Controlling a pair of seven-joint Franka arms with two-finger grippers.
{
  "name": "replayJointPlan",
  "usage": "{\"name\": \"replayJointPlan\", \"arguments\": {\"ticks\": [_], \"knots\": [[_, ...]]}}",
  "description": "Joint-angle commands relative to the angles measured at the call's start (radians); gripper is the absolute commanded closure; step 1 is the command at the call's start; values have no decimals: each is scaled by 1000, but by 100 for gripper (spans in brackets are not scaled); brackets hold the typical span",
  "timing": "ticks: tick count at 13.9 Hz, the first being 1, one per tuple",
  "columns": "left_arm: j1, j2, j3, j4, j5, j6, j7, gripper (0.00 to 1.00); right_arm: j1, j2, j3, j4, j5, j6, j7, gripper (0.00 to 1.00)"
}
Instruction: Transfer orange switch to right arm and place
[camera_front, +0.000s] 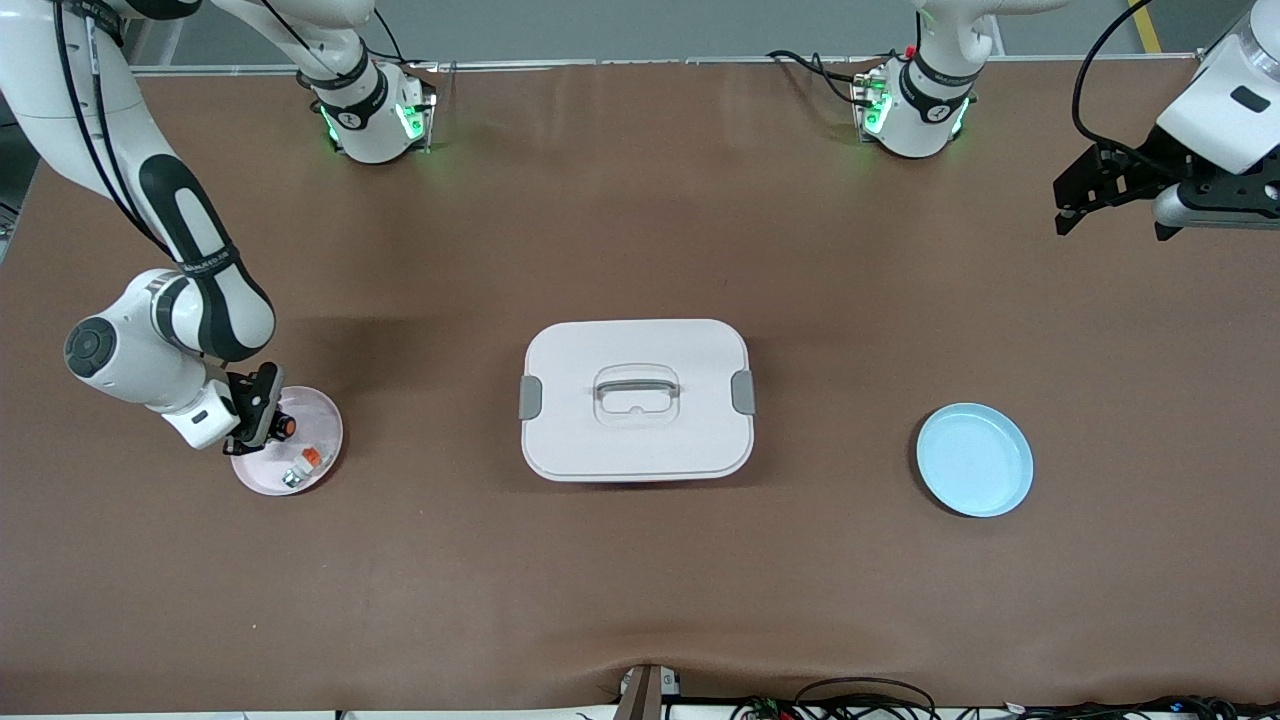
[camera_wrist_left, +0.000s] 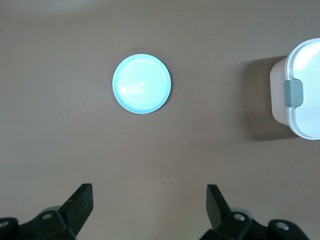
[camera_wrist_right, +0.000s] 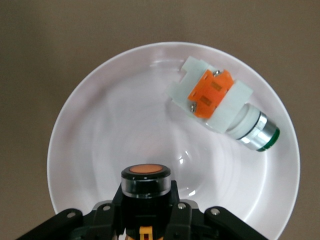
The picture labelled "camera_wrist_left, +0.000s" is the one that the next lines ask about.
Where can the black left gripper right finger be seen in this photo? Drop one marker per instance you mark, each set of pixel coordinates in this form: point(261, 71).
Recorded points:
point(225, 220)

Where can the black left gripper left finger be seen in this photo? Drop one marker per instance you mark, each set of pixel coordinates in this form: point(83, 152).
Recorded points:
point(70, 212)

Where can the white lidded plastic box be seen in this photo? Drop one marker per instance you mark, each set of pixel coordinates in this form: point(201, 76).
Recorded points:
point(310, 120)

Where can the grey box latch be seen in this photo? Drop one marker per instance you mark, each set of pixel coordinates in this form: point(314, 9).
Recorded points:
point(293, 93)

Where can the light blue round plate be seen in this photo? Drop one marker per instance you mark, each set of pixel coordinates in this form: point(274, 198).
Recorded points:
point(141, 83)

